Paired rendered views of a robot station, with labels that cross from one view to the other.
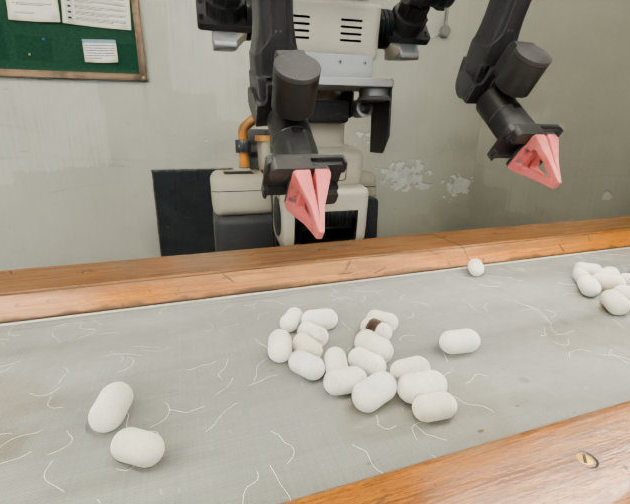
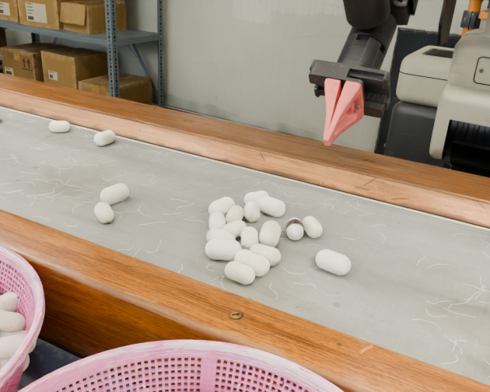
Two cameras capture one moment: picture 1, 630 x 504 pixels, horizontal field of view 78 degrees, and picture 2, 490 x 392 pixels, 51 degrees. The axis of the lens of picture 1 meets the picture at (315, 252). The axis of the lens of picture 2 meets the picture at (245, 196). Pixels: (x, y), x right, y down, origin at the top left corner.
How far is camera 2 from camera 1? 39 cm
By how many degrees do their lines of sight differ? 42
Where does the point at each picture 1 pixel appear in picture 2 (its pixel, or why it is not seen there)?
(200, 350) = (189, 192)
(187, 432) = (131, 221)
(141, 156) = not seen: hidden behind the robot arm
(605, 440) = (264, 320)
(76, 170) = (323, 17)
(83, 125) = not seen: outside the picture
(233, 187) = (423, 71)
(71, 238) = (301, 88)
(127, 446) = (97, 208)
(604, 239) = not seen: outside the picture
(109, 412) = (106, 194)
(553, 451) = (229, 304)
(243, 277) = (273, 159)
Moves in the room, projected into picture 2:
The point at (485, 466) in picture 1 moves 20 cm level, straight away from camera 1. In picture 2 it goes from (189, 286) to (398, 263)
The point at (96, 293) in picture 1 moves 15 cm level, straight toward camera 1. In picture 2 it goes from (179, 137) to (137, 172)
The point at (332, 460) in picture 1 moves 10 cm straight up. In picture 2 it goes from (164, 262) to (163, 169)
